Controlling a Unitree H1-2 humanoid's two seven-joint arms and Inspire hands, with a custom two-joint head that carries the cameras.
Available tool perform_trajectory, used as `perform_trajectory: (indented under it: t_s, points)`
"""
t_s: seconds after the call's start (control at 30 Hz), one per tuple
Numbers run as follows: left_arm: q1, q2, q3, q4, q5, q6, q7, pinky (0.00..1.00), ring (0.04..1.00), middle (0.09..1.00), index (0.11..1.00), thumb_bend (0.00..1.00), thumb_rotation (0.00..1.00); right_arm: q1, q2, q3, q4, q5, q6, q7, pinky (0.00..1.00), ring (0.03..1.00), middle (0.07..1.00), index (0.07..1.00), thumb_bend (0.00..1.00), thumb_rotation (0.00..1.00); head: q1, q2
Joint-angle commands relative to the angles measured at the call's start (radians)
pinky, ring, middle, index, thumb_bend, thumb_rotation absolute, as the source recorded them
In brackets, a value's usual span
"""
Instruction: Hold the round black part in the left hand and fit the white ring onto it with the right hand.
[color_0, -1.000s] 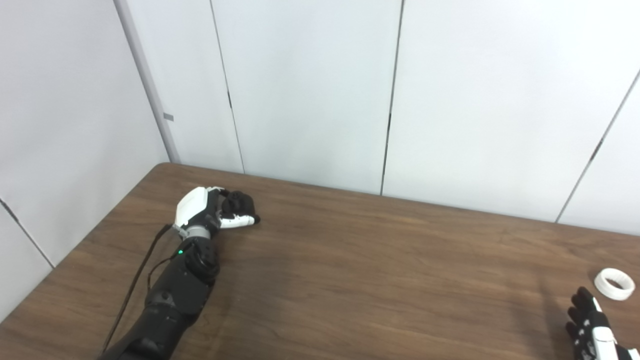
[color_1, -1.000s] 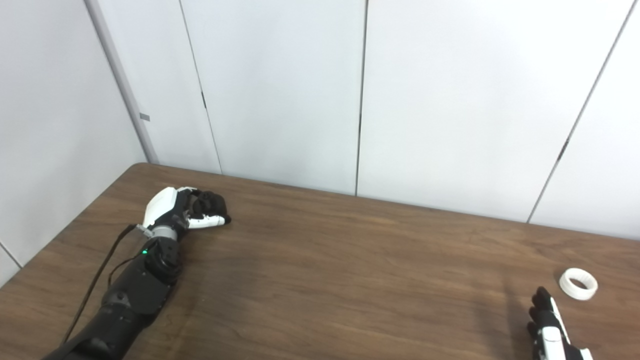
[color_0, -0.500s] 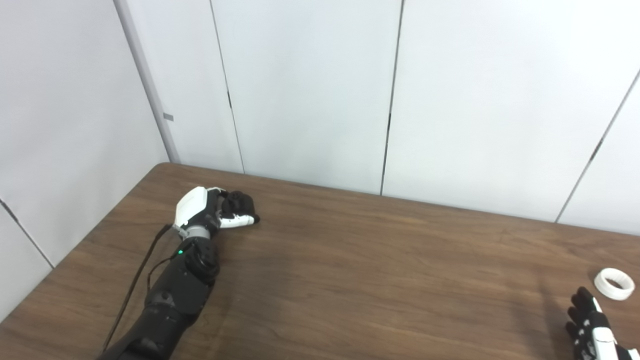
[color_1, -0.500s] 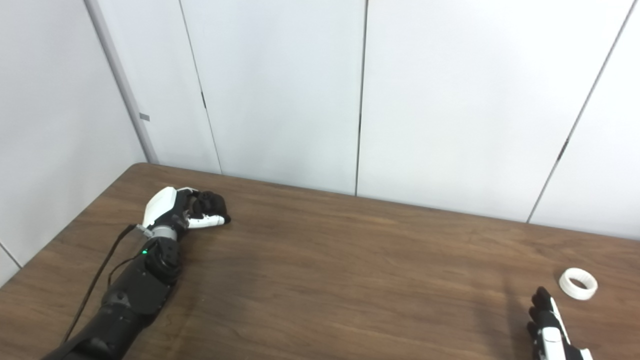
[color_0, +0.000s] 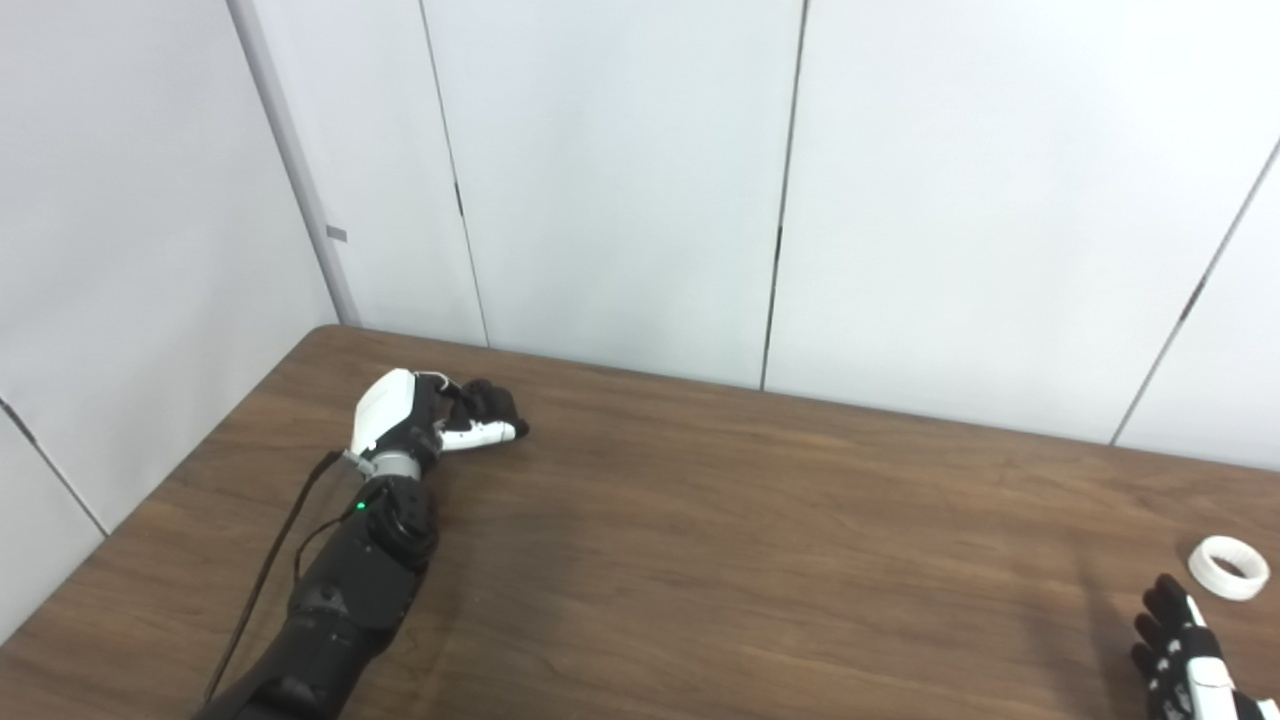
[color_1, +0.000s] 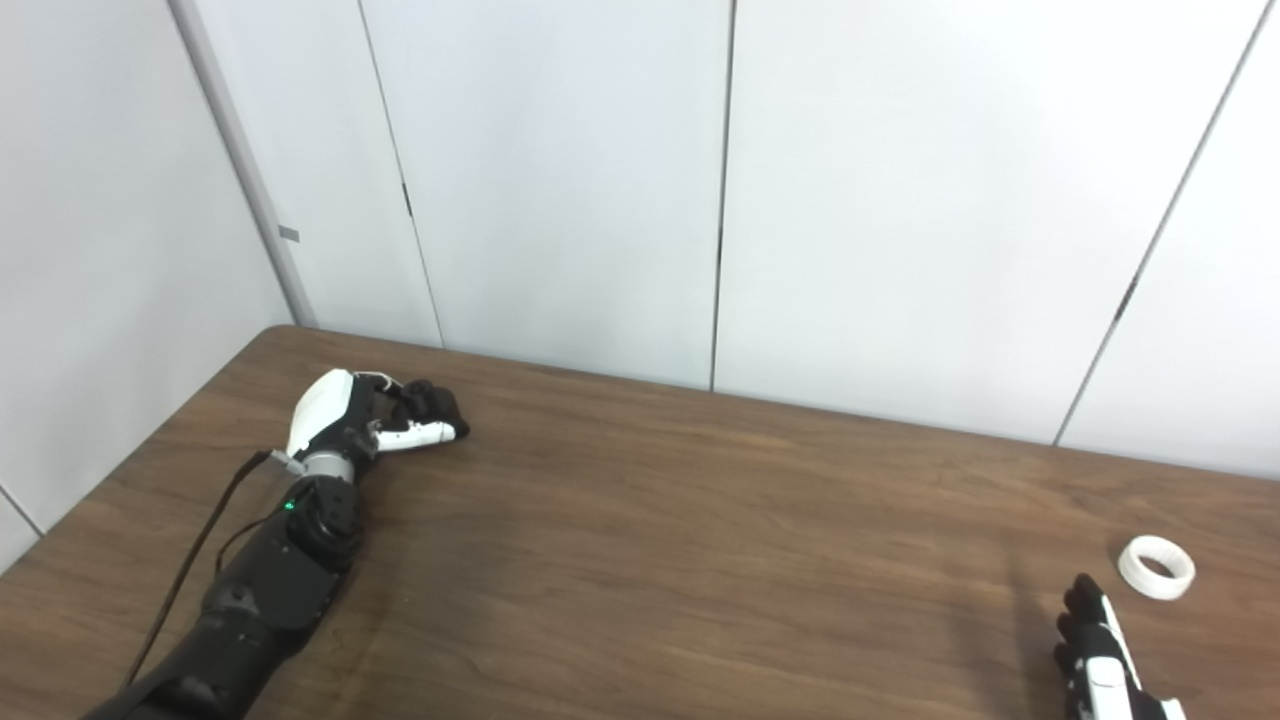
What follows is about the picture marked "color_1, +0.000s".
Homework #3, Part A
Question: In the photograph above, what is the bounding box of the gray wall post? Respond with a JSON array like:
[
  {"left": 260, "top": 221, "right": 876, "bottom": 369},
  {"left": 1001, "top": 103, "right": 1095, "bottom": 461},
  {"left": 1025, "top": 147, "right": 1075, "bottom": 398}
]
[{"left": 165, "top": 0, "right": 319, "bottom": 329}]

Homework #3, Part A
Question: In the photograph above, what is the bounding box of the white ring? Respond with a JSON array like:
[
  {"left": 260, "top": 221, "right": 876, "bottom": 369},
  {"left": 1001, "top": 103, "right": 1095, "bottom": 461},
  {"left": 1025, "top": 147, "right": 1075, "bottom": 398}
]
[{"left": 1117, "top": 535, "right": 1197, "bottom": 601}]

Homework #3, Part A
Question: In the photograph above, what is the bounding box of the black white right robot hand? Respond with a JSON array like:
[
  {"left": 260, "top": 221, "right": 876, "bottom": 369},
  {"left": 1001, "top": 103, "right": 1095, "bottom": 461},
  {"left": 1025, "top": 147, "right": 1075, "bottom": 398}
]
[{"left": 1052, "top": 573, "right": 1187, "bottom": 720}]

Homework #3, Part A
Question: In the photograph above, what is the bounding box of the round black part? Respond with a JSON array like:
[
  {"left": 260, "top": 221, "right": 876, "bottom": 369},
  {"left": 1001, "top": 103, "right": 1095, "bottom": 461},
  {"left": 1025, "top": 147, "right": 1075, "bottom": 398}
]
[{"left": 398, "top": 378, "right": 471, "bottom": 441}]

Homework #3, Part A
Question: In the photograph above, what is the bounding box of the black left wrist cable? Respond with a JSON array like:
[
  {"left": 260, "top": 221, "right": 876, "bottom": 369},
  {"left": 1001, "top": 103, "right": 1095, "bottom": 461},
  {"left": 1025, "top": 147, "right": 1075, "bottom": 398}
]
[{"left": 125, "top": 450, "right": 303, "bottom": 691}]

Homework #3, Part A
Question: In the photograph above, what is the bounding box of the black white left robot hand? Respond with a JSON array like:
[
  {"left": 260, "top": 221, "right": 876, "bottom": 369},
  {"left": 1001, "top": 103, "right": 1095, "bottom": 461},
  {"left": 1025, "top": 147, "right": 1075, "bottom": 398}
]
[{"left": 285, "top": 368, "right": 471, "bottom": 473}]

